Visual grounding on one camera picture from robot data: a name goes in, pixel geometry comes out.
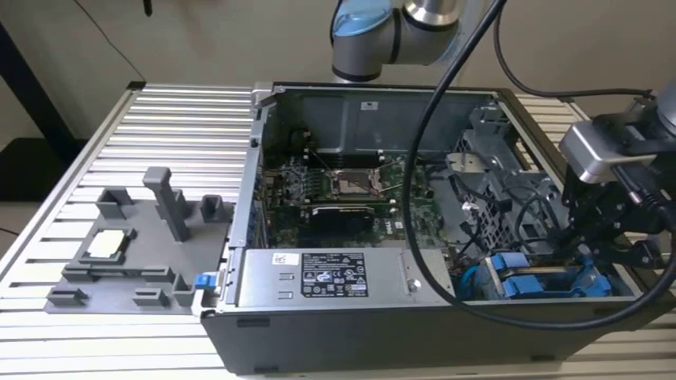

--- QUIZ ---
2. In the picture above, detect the grey metal disk bay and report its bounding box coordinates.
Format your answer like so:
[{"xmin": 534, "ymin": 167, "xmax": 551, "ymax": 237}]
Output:
[{"xmin": 484, "ymin": 245, "xmax": 619, "ymax": 300}]

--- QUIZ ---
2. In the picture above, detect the short black robot cable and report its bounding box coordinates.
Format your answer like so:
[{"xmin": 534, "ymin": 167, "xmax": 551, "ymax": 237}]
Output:
[{"xmin": 494, "ymin": 11, "xmax": 656, "ymax": 100}]

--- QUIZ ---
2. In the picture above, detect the black graphics card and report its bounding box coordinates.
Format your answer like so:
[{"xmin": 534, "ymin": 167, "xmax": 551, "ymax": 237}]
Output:
[{"xmin": 298, "ymin": 201, "xmax": 379, "ymax": 242}]

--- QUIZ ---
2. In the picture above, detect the blue data cable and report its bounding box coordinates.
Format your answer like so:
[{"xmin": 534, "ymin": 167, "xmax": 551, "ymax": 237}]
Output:
[{"xmin": 456, "ymin": 264, "xmax": 482, "ymax": 300}]

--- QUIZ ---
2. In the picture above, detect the grey perforated drive cage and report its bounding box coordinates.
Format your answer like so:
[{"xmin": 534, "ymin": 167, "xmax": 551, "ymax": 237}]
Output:
[{"xmin": 446, "ymin": 104, "xmax": 564, "ymax": 246}]

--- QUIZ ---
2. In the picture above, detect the black wire white connector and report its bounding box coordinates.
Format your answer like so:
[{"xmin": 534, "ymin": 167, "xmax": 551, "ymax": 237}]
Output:
[{"xmin": 460, "ymin": 200, "xmax": 483, "ymax": 238}]

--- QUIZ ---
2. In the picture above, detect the CPU socket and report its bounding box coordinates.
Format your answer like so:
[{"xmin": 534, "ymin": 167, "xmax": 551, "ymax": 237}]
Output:
[{"xmin": 324, "ymin": 168, "xmax": 387, "ymax": 199}]

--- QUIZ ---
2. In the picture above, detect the black desk frame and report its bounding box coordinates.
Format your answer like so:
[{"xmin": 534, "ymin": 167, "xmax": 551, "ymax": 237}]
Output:
[{"xmin": 0, "ymin": 21, "xmax": 95, "ymax": 203}]

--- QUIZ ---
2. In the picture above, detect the green motherboard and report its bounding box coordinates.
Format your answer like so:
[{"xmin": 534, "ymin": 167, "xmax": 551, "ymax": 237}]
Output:
[{"xmin": 262, "ymin": 152, "xmax": 466, "ymax": 250}]

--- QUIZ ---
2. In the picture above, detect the grey parts rack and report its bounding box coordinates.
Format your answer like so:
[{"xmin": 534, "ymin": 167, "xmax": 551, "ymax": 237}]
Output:
[{"xmin": 46, "ymin": 165, "xmax": 236, "ymax": 316}]

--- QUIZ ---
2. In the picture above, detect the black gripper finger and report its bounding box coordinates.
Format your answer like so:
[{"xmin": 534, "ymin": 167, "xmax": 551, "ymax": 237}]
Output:
[
  {"xmin": 607, "ymin": 239, "xmax": 667, "ymax": 270},
  {"xmin": 548, "ymin": 215, "xmax": 598, "ymax": 258}
]

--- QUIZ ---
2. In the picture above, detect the installed blue disk carrier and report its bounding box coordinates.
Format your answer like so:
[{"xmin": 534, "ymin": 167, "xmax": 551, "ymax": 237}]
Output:
[{"xmin": 500, "ymin": 276, "xmax": 612, "ymax": 298}]

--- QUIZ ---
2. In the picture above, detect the black RAM slot bank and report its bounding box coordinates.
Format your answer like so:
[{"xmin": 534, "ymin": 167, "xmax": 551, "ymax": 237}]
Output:
[{"xmin": 311, "ymin": 149, "xmax": 386, "ymax": 168}]

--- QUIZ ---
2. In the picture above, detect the silver CPU chip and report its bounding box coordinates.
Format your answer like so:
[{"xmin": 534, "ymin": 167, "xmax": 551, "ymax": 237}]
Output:
[{"xmin": 87, "ymin": 229, "xmax": 131, "ymax": 258}]

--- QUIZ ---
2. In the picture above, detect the black open PC case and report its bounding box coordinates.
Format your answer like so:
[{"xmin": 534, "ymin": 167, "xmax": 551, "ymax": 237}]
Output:
[{"xmin": 199, "ymin": 81, "xmax": 676, "ymax": 375}]

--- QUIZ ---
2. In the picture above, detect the silver power supply unit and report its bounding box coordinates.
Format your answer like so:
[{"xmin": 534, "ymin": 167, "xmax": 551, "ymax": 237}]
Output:
[{"xmin": 231, "ymin": 248, "xmax": 459, "ymax": 309}]

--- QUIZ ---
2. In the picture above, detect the metal socket cover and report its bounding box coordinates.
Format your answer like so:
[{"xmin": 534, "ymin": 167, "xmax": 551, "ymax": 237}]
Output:
[{"xmin": 375, "ymin": 154, "xmax": 419, "ymax": 187}]

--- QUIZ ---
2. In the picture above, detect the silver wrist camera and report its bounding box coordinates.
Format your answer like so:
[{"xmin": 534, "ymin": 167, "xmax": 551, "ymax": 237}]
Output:
[{"xmin": 558, "ymin": 118, "xmax": 664, "ymax": 185}]

